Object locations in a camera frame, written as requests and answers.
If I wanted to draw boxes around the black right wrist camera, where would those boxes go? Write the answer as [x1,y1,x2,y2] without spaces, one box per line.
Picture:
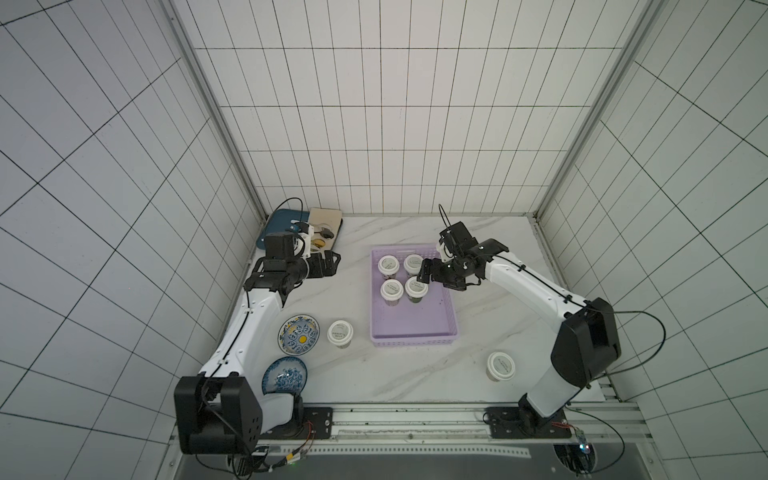
[440,222,478,256]

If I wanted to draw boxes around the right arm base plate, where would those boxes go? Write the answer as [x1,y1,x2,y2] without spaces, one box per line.
[482,406,572,440]

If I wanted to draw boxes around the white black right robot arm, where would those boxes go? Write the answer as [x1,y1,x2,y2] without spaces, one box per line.
[417,239,621,430]

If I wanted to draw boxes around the yogurt cup white lid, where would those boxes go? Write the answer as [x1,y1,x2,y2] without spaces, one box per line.
[377,255,400,280]
[327,320,354,349]
[404,277,429,303]
[403,254,424,277]
[380,278,405,307]
[486,351,516,382]

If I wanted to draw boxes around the yellow blue patterned plate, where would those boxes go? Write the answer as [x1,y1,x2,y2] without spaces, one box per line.
[277,314,321,356]

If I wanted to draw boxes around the black base cable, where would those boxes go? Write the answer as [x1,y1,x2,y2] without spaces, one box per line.
[194,452,268,480]

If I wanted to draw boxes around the dark teal tray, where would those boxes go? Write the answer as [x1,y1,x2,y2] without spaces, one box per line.
[256,209,309,250]

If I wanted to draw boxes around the aluminium rail frame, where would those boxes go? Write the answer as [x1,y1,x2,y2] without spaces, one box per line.
[158,401,655,480]

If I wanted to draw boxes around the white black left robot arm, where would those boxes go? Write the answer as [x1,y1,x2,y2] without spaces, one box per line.
[173,251,342,455]

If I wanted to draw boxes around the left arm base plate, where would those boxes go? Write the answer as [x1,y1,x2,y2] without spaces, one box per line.
[261,406,334,440]

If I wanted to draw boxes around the purple perforated plastic basket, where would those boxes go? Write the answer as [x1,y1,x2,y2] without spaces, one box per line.
[370,244,458,347]

